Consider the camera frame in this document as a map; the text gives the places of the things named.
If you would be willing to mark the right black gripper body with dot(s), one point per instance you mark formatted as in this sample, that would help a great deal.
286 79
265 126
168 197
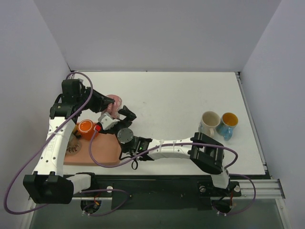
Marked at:
123 120

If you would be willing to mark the pink patterned mug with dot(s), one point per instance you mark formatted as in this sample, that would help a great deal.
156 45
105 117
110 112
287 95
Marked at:
113 109

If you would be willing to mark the beige patterned mug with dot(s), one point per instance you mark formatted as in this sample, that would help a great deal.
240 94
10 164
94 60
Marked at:
208 123

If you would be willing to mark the blue patterned mug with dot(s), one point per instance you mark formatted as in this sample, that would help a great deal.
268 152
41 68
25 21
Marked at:
227 125

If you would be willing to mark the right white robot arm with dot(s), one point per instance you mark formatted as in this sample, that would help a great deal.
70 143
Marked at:
206 153

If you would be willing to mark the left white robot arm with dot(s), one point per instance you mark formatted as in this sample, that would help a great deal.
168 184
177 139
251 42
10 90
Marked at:
47 185

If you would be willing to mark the orange mug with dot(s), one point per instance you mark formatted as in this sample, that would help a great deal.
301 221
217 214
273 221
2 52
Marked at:
86 129

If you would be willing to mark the yellow mug behind tray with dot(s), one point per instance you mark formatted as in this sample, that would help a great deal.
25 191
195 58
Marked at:
76 132

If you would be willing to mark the yellow cream mug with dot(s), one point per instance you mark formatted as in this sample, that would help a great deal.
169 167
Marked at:
73 146

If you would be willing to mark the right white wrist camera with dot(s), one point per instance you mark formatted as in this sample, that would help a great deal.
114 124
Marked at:
106 122

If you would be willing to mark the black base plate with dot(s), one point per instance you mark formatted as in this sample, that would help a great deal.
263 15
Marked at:
160 192

